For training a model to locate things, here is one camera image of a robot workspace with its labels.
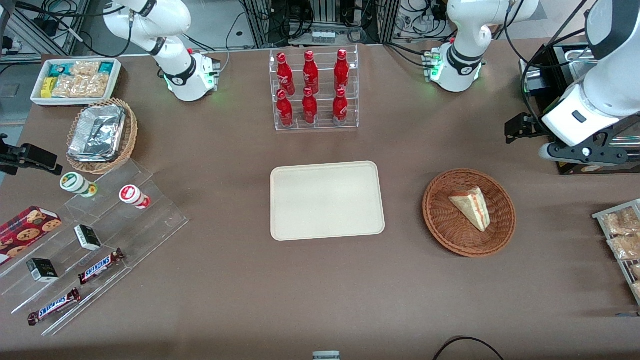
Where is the aluminium equipment rack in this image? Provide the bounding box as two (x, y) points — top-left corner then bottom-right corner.
(240, 0), (401, 48)

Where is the clear acrylic bottle rack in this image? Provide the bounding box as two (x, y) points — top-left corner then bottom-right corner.
(269, 45), (360, 132)

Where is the red lidded white cup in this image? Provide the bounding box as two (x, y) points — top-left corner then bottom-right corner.
(119, 184), (151, 210)

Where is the oval tan wicker basket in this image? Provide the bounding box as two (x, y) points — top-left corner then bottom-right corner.
(66, 98), (139, 175)

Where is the black floor cable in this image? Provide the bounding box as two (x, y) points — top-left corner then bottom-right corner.
(432, 336), (506, 360)

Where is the aluminium frame with cables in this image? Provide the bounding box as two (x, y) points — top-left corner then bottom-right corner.
(0, 0), (93, 63)

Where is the triangular sandwich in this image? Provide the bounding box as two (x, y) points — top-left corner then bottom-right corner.
(448, 187), (489, 233)

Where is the brown Snickers bar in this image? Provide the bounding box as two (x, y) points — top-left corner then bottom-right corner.
(27, 287), (81, 327)
(78, 248), (126, 286)

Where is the small black box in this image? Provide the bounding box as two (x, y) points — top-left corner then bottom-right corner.
(26, 258), (59, 284)
(74, 224), (102, 252)

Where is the red plaid cookie box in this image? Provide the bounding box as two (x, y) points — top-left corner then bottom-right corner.
(0, 206), (63, 266)

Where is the green lidded white cup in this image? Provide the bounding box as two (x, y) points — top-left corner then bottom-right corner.
(60, 171), (98, 199)

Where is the round brown wicker basket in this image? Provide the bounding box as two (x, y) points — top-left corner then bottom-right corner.
(422, 168), (517, 258)

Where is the aluminium foil tray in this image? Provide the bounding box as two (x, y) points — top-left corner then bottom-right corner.
(68, 104), (127, 163)

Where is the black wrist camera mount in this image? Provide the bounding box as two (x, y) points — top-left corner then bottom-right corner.
(539, 127), (640, 166)

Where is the clear cracker bag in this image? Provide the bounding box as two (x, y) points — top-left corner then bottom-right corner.
(70, 61), (101, 77)
(52, 75), (83, 99)
(80, 74), (111, 98)

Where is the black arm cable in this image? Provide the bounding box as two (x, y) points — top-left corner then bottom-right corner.
(502, 0), (591, 138)

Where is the red cola bottle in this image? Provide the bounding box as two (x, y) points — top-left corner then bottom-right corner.
(334, 48), (350, 93)
(276, 89), (294, 128)
(332, 87), (349, 126)
(276, 52), (296, 97)
(302, 87), (318, 126)
(303, 50), (320, 95)

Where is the black hot dog roller machine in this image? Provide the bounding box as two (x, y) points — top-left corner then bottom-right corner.
(520, 42), (640, 176)

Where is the beige plastic tray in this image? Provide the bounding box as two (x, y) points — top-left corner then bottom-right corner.
(270, 161), (386, 242)

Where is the clear acrylic stepped display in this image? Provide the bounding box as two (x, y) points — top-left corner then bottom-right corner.
(0, 159), (190, 337)

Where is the white rectangular snack bin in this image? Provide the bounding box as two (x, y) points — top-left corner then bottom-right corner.
(30, 58), (122, 107)

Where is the wire rack tray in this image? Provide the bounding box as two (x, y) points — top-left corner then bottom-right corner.
(592, 199), (640, 306)

